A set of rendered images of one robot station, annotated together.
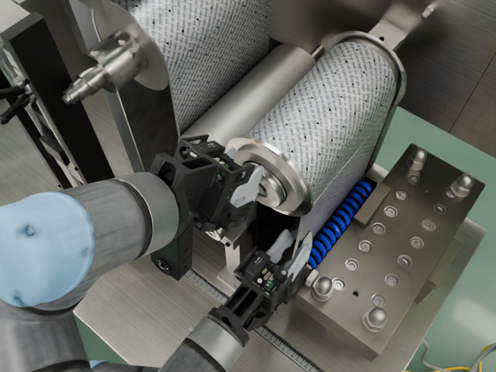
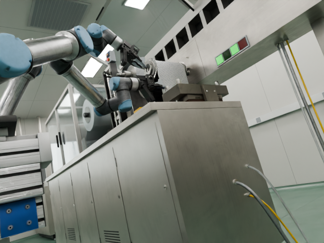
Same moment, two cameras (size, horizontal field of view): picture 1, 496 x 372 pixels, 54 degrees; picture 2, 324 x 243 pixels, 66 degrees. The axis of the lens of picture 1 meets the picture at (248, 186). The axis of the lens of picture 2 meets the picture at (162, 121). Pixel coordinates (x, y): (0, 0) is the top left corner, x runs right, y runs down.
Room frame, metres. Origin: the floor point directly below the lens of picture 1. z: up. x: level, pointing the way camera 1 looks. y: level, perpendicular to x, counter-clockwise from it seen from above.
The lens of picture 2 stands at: (-1.10, -0.39, 0.55)
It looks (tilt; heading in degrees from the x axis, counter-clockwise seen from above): 13 degrees up; 14
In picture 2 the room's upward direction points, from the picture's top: 14 degrees counter-clockwise
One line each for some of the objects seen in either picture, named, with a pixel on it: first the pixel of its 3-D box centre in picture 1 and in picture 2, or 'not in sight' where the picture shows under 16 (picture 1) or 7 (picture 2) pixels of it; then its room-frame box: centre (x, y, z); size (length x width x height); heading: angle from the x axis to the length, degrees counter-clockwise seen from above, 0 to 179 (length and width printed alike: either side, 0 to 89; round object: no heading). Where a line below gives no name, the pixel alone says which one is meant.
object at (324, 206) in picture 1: (337, 190); (175, 85); (0.41, -0.15, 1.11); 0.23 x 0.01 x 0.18; 142
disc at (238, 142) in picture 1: (268, 177); (150, 69); (0.35, -0.03, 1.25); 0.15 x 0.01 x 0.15; 52
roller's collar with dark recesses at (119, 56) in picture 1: (115, 61); (127, 75); (0.49, 0.18, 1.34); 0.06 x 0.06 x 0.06; 52
